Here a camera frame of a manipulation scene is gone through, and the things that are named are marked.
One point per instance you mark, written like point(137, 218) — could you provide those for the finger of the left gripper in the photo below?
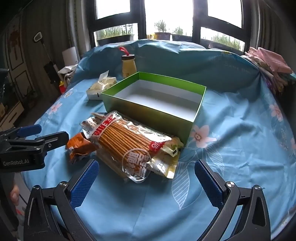
point(53, 141)
point(27, 131)

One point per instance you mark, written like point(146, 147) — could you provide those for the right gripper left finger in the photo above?
point(40, 223)

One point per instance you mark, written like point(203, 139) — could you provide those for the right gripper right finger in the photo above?
point(253, 222)

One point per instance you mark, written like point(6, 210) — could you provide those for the orange snack packet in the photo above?
point(79, 147)

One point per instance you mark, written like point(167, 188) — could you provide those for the biscuit stick snack bag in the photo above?
point(130, 145)

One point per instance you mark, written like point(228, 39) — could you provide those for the pale green snack packet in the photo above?
point(172, 146)

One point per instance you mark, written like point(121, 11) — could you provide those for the yellow snack bag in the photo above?
point(164, 164)

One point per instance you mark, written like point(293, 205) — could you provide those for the person's left hand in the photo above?
point(15, 195)

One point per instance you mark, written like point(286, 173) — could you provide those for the red box on floor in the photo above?
point(62, 87)

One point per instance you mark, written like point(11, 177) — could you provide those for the white paper roll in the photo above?
point(70, 56)

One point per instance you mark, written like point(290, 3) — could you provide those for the tissue pack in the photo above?
point(102, 84)

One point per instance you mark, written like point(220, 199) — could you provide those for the yellow bear bottle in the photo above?
point(128, 63)

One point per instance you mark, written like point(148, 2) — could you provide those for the green cardboard box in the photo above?
point(166, 104)

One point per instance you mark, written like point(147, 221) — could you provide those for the pink folded cloth pile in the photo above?
point(276, 71)

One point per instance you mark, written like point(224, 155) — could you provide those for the potted plant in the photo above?
point(161, 31)

